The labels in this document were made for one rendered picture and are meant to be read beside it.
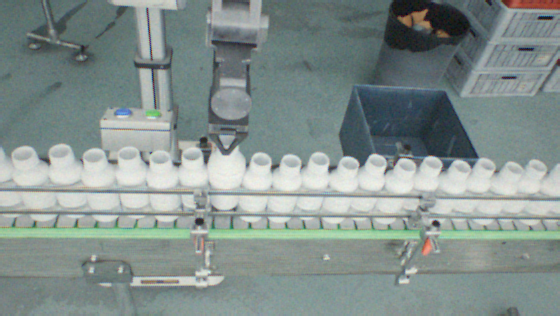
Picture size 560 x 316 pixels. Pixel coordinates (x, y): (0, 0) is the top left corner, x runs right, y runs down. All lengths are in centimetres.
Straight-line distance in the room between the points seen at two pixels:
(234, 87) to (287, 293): 149
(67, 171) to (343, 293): 144
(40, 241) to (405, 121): 115
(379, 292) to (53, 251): 145
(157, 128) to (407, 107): 88
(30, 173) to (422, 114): 119
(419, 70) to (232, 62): 207
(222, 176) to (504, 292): 178
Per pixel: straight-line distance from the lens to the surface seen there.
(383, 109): 155
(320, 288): 206
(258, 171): 85
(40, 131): 270
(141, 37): 143
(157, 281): 195
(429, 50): 259
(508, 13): 306
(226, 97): 64
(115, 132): 100
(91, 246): 102
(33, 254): 108
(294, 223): 98
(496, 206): 108
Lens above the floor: 179
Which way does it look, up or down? 46 degrees down
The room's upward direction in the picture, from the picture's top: 11 degrees clockwise
